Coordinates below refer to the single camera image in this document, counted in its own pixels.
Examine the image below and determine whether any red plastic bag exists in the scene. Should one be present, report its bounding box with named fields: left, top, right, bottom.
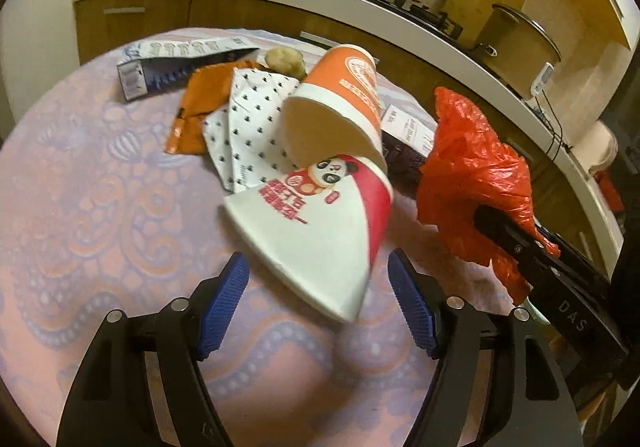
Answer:
left=416, top=86, right=560, bottom=304

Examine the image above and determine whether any white red panda paper cup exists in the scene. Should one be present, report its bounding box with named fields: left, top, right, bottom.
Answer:
left=224, top=155, right=394, bottom=323

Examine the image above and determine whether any orange white paper cup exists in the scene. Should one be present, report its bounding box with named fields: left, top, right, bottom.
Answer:
left=280, top=44, right=387, bottom=171

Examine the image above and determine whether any orange fruit peel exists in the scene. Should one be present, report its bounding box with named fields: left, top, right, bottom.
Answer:
left=265, top=46, right=307, bottom=81

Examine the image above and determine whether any orange snack wrapper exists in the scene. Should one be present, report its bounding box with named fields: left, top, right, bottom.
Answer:
left=165, top=59, right=267, bottom=155

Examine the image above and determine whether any white blue milk carton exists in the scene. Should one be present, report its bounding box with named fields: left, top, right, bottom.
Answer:
left=116, top=37, right=259, bottom=102

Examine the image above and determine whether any red item on counter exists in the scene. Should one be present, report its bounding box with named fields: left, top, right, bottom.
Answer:
left=594, top=170, right=625, bottom=214

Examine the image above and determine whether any cream electric kettle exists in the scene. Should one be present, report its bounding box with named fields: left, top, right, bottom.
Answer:
left=584, top=120, right=618, bottom=175

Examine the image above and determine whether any white power adapter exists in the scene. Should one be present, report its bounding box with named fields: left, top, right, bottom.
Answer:
left=530, top=62, right=555, bottom=96

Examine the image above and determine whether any white dotted paper wrapper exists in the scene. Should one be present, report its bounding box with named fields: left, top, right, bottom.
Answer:
left=203, top=68, right=299, bottom=193

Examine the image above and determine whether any black power cable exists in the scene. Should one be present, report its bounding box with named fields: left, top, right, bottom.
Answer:
left=531, top=88, right=574, bottom=164

